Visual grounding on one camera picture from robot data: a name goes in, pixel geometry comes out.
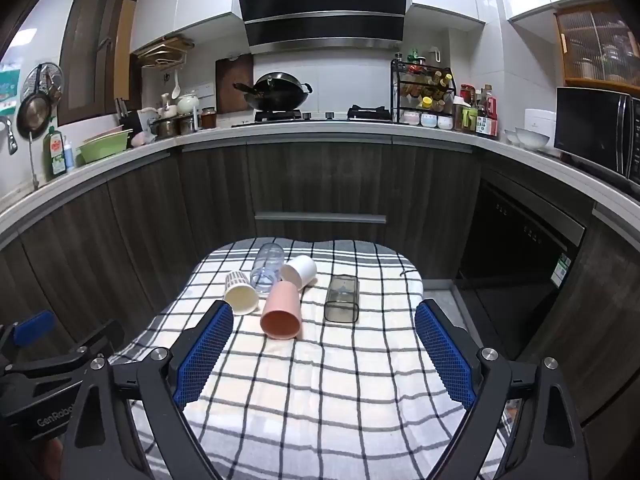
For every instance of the steel pot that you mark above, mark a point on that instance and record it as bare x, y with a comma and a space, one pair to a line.
167, 127

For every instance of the green energy label sticker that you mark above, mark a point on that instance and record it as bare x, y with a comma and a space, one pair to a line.
563, 270

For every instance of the pink cup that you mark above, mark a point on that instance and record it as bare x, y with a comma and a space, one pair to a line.
280, 310

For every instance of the dark wooden cutting board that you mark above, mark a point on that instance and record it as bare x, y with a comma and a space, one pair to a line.
230, 80

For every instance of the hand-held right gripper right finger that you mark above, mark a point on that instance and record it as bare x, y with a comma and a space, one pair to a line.
447, 355

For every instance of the black range hood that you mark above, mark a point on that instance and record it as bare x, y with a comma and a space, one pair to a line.
320, 0

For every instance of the hanging frying pan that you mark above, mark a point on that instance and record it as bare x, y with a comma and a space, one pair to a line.
34, 115

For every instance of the black wok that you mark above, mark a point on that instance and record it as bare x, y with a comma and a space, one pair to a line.
277, 91

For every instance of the brown framed window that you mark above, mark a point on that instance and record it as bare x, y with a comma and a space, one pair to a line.
95, 45

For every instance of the white ladle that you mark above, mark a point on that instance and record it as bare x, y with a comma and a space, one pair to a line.
176, 91

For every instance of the red sauce jar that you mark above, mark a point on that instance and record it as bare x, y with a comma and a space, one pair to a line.
208, 120

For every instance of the black built-in dishwasher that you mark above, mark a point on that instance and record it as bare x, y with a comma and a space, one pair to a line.
510, 240

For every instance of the small white bowl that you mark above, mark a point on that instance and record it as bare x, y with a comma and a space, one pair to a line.
510, 136

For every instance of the white wall hook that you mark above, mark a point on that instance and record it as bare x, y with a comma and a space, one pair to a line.
436, 54

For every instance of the green dish soap bottle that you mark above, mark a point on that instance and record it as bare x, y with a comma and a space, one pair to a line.
54, 157

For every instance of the black and white checked cloth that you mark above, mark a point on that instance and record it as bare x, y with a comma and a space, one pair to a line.
310, 385

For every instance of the dark wood base cabinets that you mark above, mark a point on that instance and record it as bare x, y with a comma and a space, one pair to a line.
320, 180

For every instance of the dark soy sauce bottle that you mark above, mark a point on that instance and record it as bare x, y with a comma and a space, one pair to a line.
483, 120

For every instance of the white and blue bottle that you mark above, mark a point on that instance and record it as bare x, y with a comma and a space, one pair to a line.
69, 157

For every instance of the red bottle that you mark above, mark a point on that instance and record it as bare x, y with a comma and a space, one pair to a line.
493, 110

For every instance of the white teapot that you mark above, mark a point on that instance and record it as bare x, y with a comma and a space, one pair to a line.
188, 104

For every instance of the cream striped cup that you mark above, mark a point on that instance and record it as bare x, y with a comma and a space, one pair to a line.
240, 300

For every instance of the clear plastic cup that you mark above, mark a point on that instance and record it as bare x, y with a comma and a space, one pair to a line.
267, 260

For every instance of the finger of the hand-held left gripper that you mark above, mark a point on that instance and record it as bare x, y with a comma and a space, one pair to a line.
60, 357
32, 327

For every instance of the white cup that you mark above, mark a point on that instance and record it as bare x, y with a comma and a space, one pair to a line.
300, 270

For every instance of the white pitcher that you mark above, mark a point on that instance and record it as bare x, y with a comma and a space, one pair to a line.
146, 120

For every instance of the green plastic basin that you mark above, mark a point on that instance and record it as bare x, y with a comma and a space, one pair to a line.
105, 150

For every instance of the black knife block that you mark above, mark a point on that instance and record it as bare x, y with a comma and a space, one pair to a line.
127, 122

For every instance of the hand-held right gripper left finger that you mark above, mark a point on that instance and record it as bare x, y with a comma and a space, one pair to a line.
202, 355

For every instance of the gas cooktop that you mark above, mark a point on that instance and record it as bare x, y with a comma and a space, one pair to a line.
325, 119

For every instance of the wooden glass-door cabinet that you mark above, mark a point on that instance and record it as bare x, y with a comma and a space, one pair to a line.
600, 45

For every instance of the large white bowl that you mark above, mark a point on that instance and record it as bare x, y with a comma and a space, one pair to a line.
532, 139

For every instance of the green wall poster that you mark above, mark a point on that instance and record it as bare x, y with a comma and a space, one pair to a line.
7, 87

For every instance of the grey transparent square cup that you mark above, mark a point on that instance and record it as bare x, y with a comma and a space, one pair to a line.
342, 305

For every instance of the wall rack with wooden boards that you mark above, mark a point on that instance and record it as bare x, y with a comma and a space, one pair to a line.
162, 50

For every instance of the black microwave oven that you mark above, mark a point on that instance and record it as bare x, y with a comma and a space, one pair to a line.
590, 125

